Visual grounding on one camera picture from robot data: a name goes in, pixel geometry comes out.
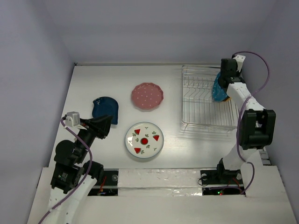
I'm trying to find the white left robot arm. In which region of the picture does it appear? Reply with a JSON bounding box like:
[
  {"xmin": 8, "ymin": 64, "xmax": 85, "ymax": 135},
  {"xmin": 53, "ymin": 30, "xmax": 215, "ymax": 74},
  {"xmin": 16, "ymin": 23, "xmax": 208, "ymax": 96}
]
[{"xmin": 40, "ymin": 112, "xmax": 113, "ymax": 224}]

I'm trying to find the metal wire dish rack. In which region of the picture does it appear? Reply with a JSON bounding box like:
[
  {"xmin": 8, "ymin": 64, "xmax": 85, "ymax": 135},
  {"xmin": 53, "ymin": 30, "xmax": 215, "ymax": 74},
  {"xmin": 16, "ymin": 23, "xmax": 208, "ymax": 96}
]
[{"xmin": 181, "ymin": 65, "xmax": 239, "ymax": 133}]

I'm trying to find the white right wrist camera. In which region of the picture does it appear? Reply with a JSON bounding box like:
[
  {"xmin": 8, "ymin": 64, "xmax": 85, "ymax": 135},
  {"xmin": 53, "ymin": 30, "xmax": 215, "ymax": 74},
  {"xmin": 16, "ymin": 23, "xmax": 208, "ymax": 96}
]
[{"xmin": 232, "ymin": 54, "xmax": 246, "ymax": 72}]

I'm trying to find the white foil-covered front panel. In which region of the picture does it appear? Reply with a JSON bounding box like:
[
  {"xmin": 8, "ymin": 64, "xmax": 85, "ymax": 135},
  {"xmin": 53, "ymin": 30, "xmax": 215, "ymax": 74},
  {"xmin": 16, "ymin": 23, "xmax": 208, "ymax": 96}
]
[{"xmin": 117, "ymin": 168, "xmax": 202, "ymax": 196}]

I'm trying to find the pink white-dotted plate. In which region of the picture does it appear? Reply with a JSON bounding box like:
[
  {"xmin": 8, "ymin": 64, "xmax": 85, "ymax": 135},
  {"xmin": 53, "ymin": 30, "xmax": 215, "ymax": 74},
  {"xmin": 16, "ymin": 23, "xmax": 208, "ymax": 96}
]
[{"xmin": 131, "ymin": 82, "xmax": 164, "ymax": 112}]

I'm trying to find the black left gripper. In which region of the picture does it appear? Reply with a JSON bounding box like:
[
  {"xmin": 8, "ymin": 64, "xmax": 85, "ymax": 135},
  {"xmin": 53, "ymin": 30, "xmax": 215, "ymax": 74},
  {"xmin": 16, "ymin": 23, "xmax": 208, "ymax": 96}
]
[{"xmin": 76, "ymin": 113, "xmax": 113, "ymax": 161}]

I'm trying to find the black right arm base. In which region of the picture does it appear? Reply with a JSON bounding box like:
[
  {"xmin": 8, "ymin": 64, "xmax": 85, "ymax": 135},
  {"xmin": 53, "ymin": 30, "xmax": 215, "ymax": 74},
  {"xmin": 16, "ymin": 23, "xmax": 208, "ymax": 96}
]
[{"xmin": 198, "ymin": 159, "xmax": 244, "ymax": 196}]

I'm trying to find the white watermelon pattern plate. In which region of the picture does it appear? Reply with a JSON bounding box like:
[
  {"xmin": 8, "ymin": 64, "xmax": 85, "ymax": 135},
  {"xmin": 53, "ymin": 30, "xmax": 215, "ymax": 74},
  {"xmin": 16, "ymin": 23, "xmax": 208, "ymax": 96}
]
[{"xmin": 124, "ymin": 122, "xmax": 165, "ymax": 162}]

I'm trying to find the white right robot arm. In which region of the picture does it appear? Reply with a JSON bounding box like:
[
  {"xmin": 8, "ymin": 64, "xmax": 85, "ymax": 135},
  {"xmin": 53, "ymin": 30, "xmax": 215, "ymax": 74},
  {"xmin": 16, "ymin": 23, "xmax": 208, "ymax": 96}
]
[{"xmin": 215, "ymin": 55, "xmax": 276, "ymax": 183}]

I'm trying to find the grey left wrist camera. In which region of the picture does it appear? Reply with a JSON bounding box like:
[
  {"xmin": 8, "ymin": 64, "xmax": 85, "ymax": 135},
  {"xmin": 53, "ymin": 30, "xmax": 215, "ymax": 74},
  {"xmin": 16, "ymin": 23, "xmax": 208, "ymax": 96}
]
[{"xmin": 65, "ymin": 112, "xmax": 81, "ymax": 127}]

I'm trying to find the light blue dotted plate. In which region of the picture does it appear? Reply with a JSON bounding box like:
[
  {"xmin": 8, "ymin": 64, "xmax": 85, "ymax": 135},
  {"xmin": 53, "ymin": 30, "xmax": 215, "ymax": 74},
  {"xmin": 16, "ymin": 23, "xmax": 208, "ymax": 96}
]
[{"xmin": 212, "ymin": 72, "xmax": 229, "ymax": 102}]

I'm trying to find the dark blue ribbed plate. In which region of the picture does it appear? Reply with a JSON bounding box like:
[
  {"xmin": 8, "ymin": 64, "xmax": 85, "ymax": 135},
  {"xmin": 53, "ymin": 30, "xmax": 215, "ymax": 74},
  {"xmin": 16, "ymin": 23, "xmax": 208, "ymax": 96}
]
[{"xmin": 92, "ymin": 97, "xmax": 119, "ymax": 125}]

